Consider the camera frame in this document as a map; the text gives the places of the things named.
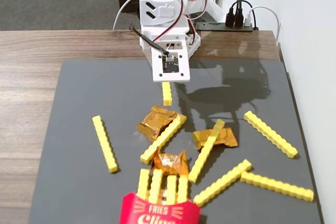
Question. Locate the crinkle-cut plastic fry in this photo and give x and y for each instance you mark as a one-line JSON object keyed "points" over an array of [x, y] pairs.
{"points": [[275, 186], [105, 142], [204, 153], [171, 190], [155, 184], [183, 190], [270, 133], [167, 95], [162, 140], [143, 182], [223, 182]]}

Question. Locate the black power strip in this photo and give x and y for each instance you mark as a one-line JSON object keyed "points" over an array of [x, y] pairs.
{"points": [[210, 26]]}

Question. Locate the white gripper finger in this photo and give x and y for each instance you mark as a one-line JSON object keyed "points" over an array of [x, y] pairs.
{"points": [[194, 43]]}

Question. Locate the red paper fries box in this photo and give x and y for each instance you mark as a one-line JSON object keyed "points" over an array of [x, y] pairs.
{"points": [[157, 213]]}

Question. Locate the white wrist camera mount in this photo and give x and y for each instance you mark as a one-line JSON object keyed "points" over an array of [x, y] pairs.
{"points": [[158, 74]]}

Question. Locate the metallic foil wrapped candy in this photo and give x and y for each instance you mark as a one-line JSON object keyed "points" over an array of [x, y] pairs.
{"points": [[227, 138], [170, 165], [153, 121]]}

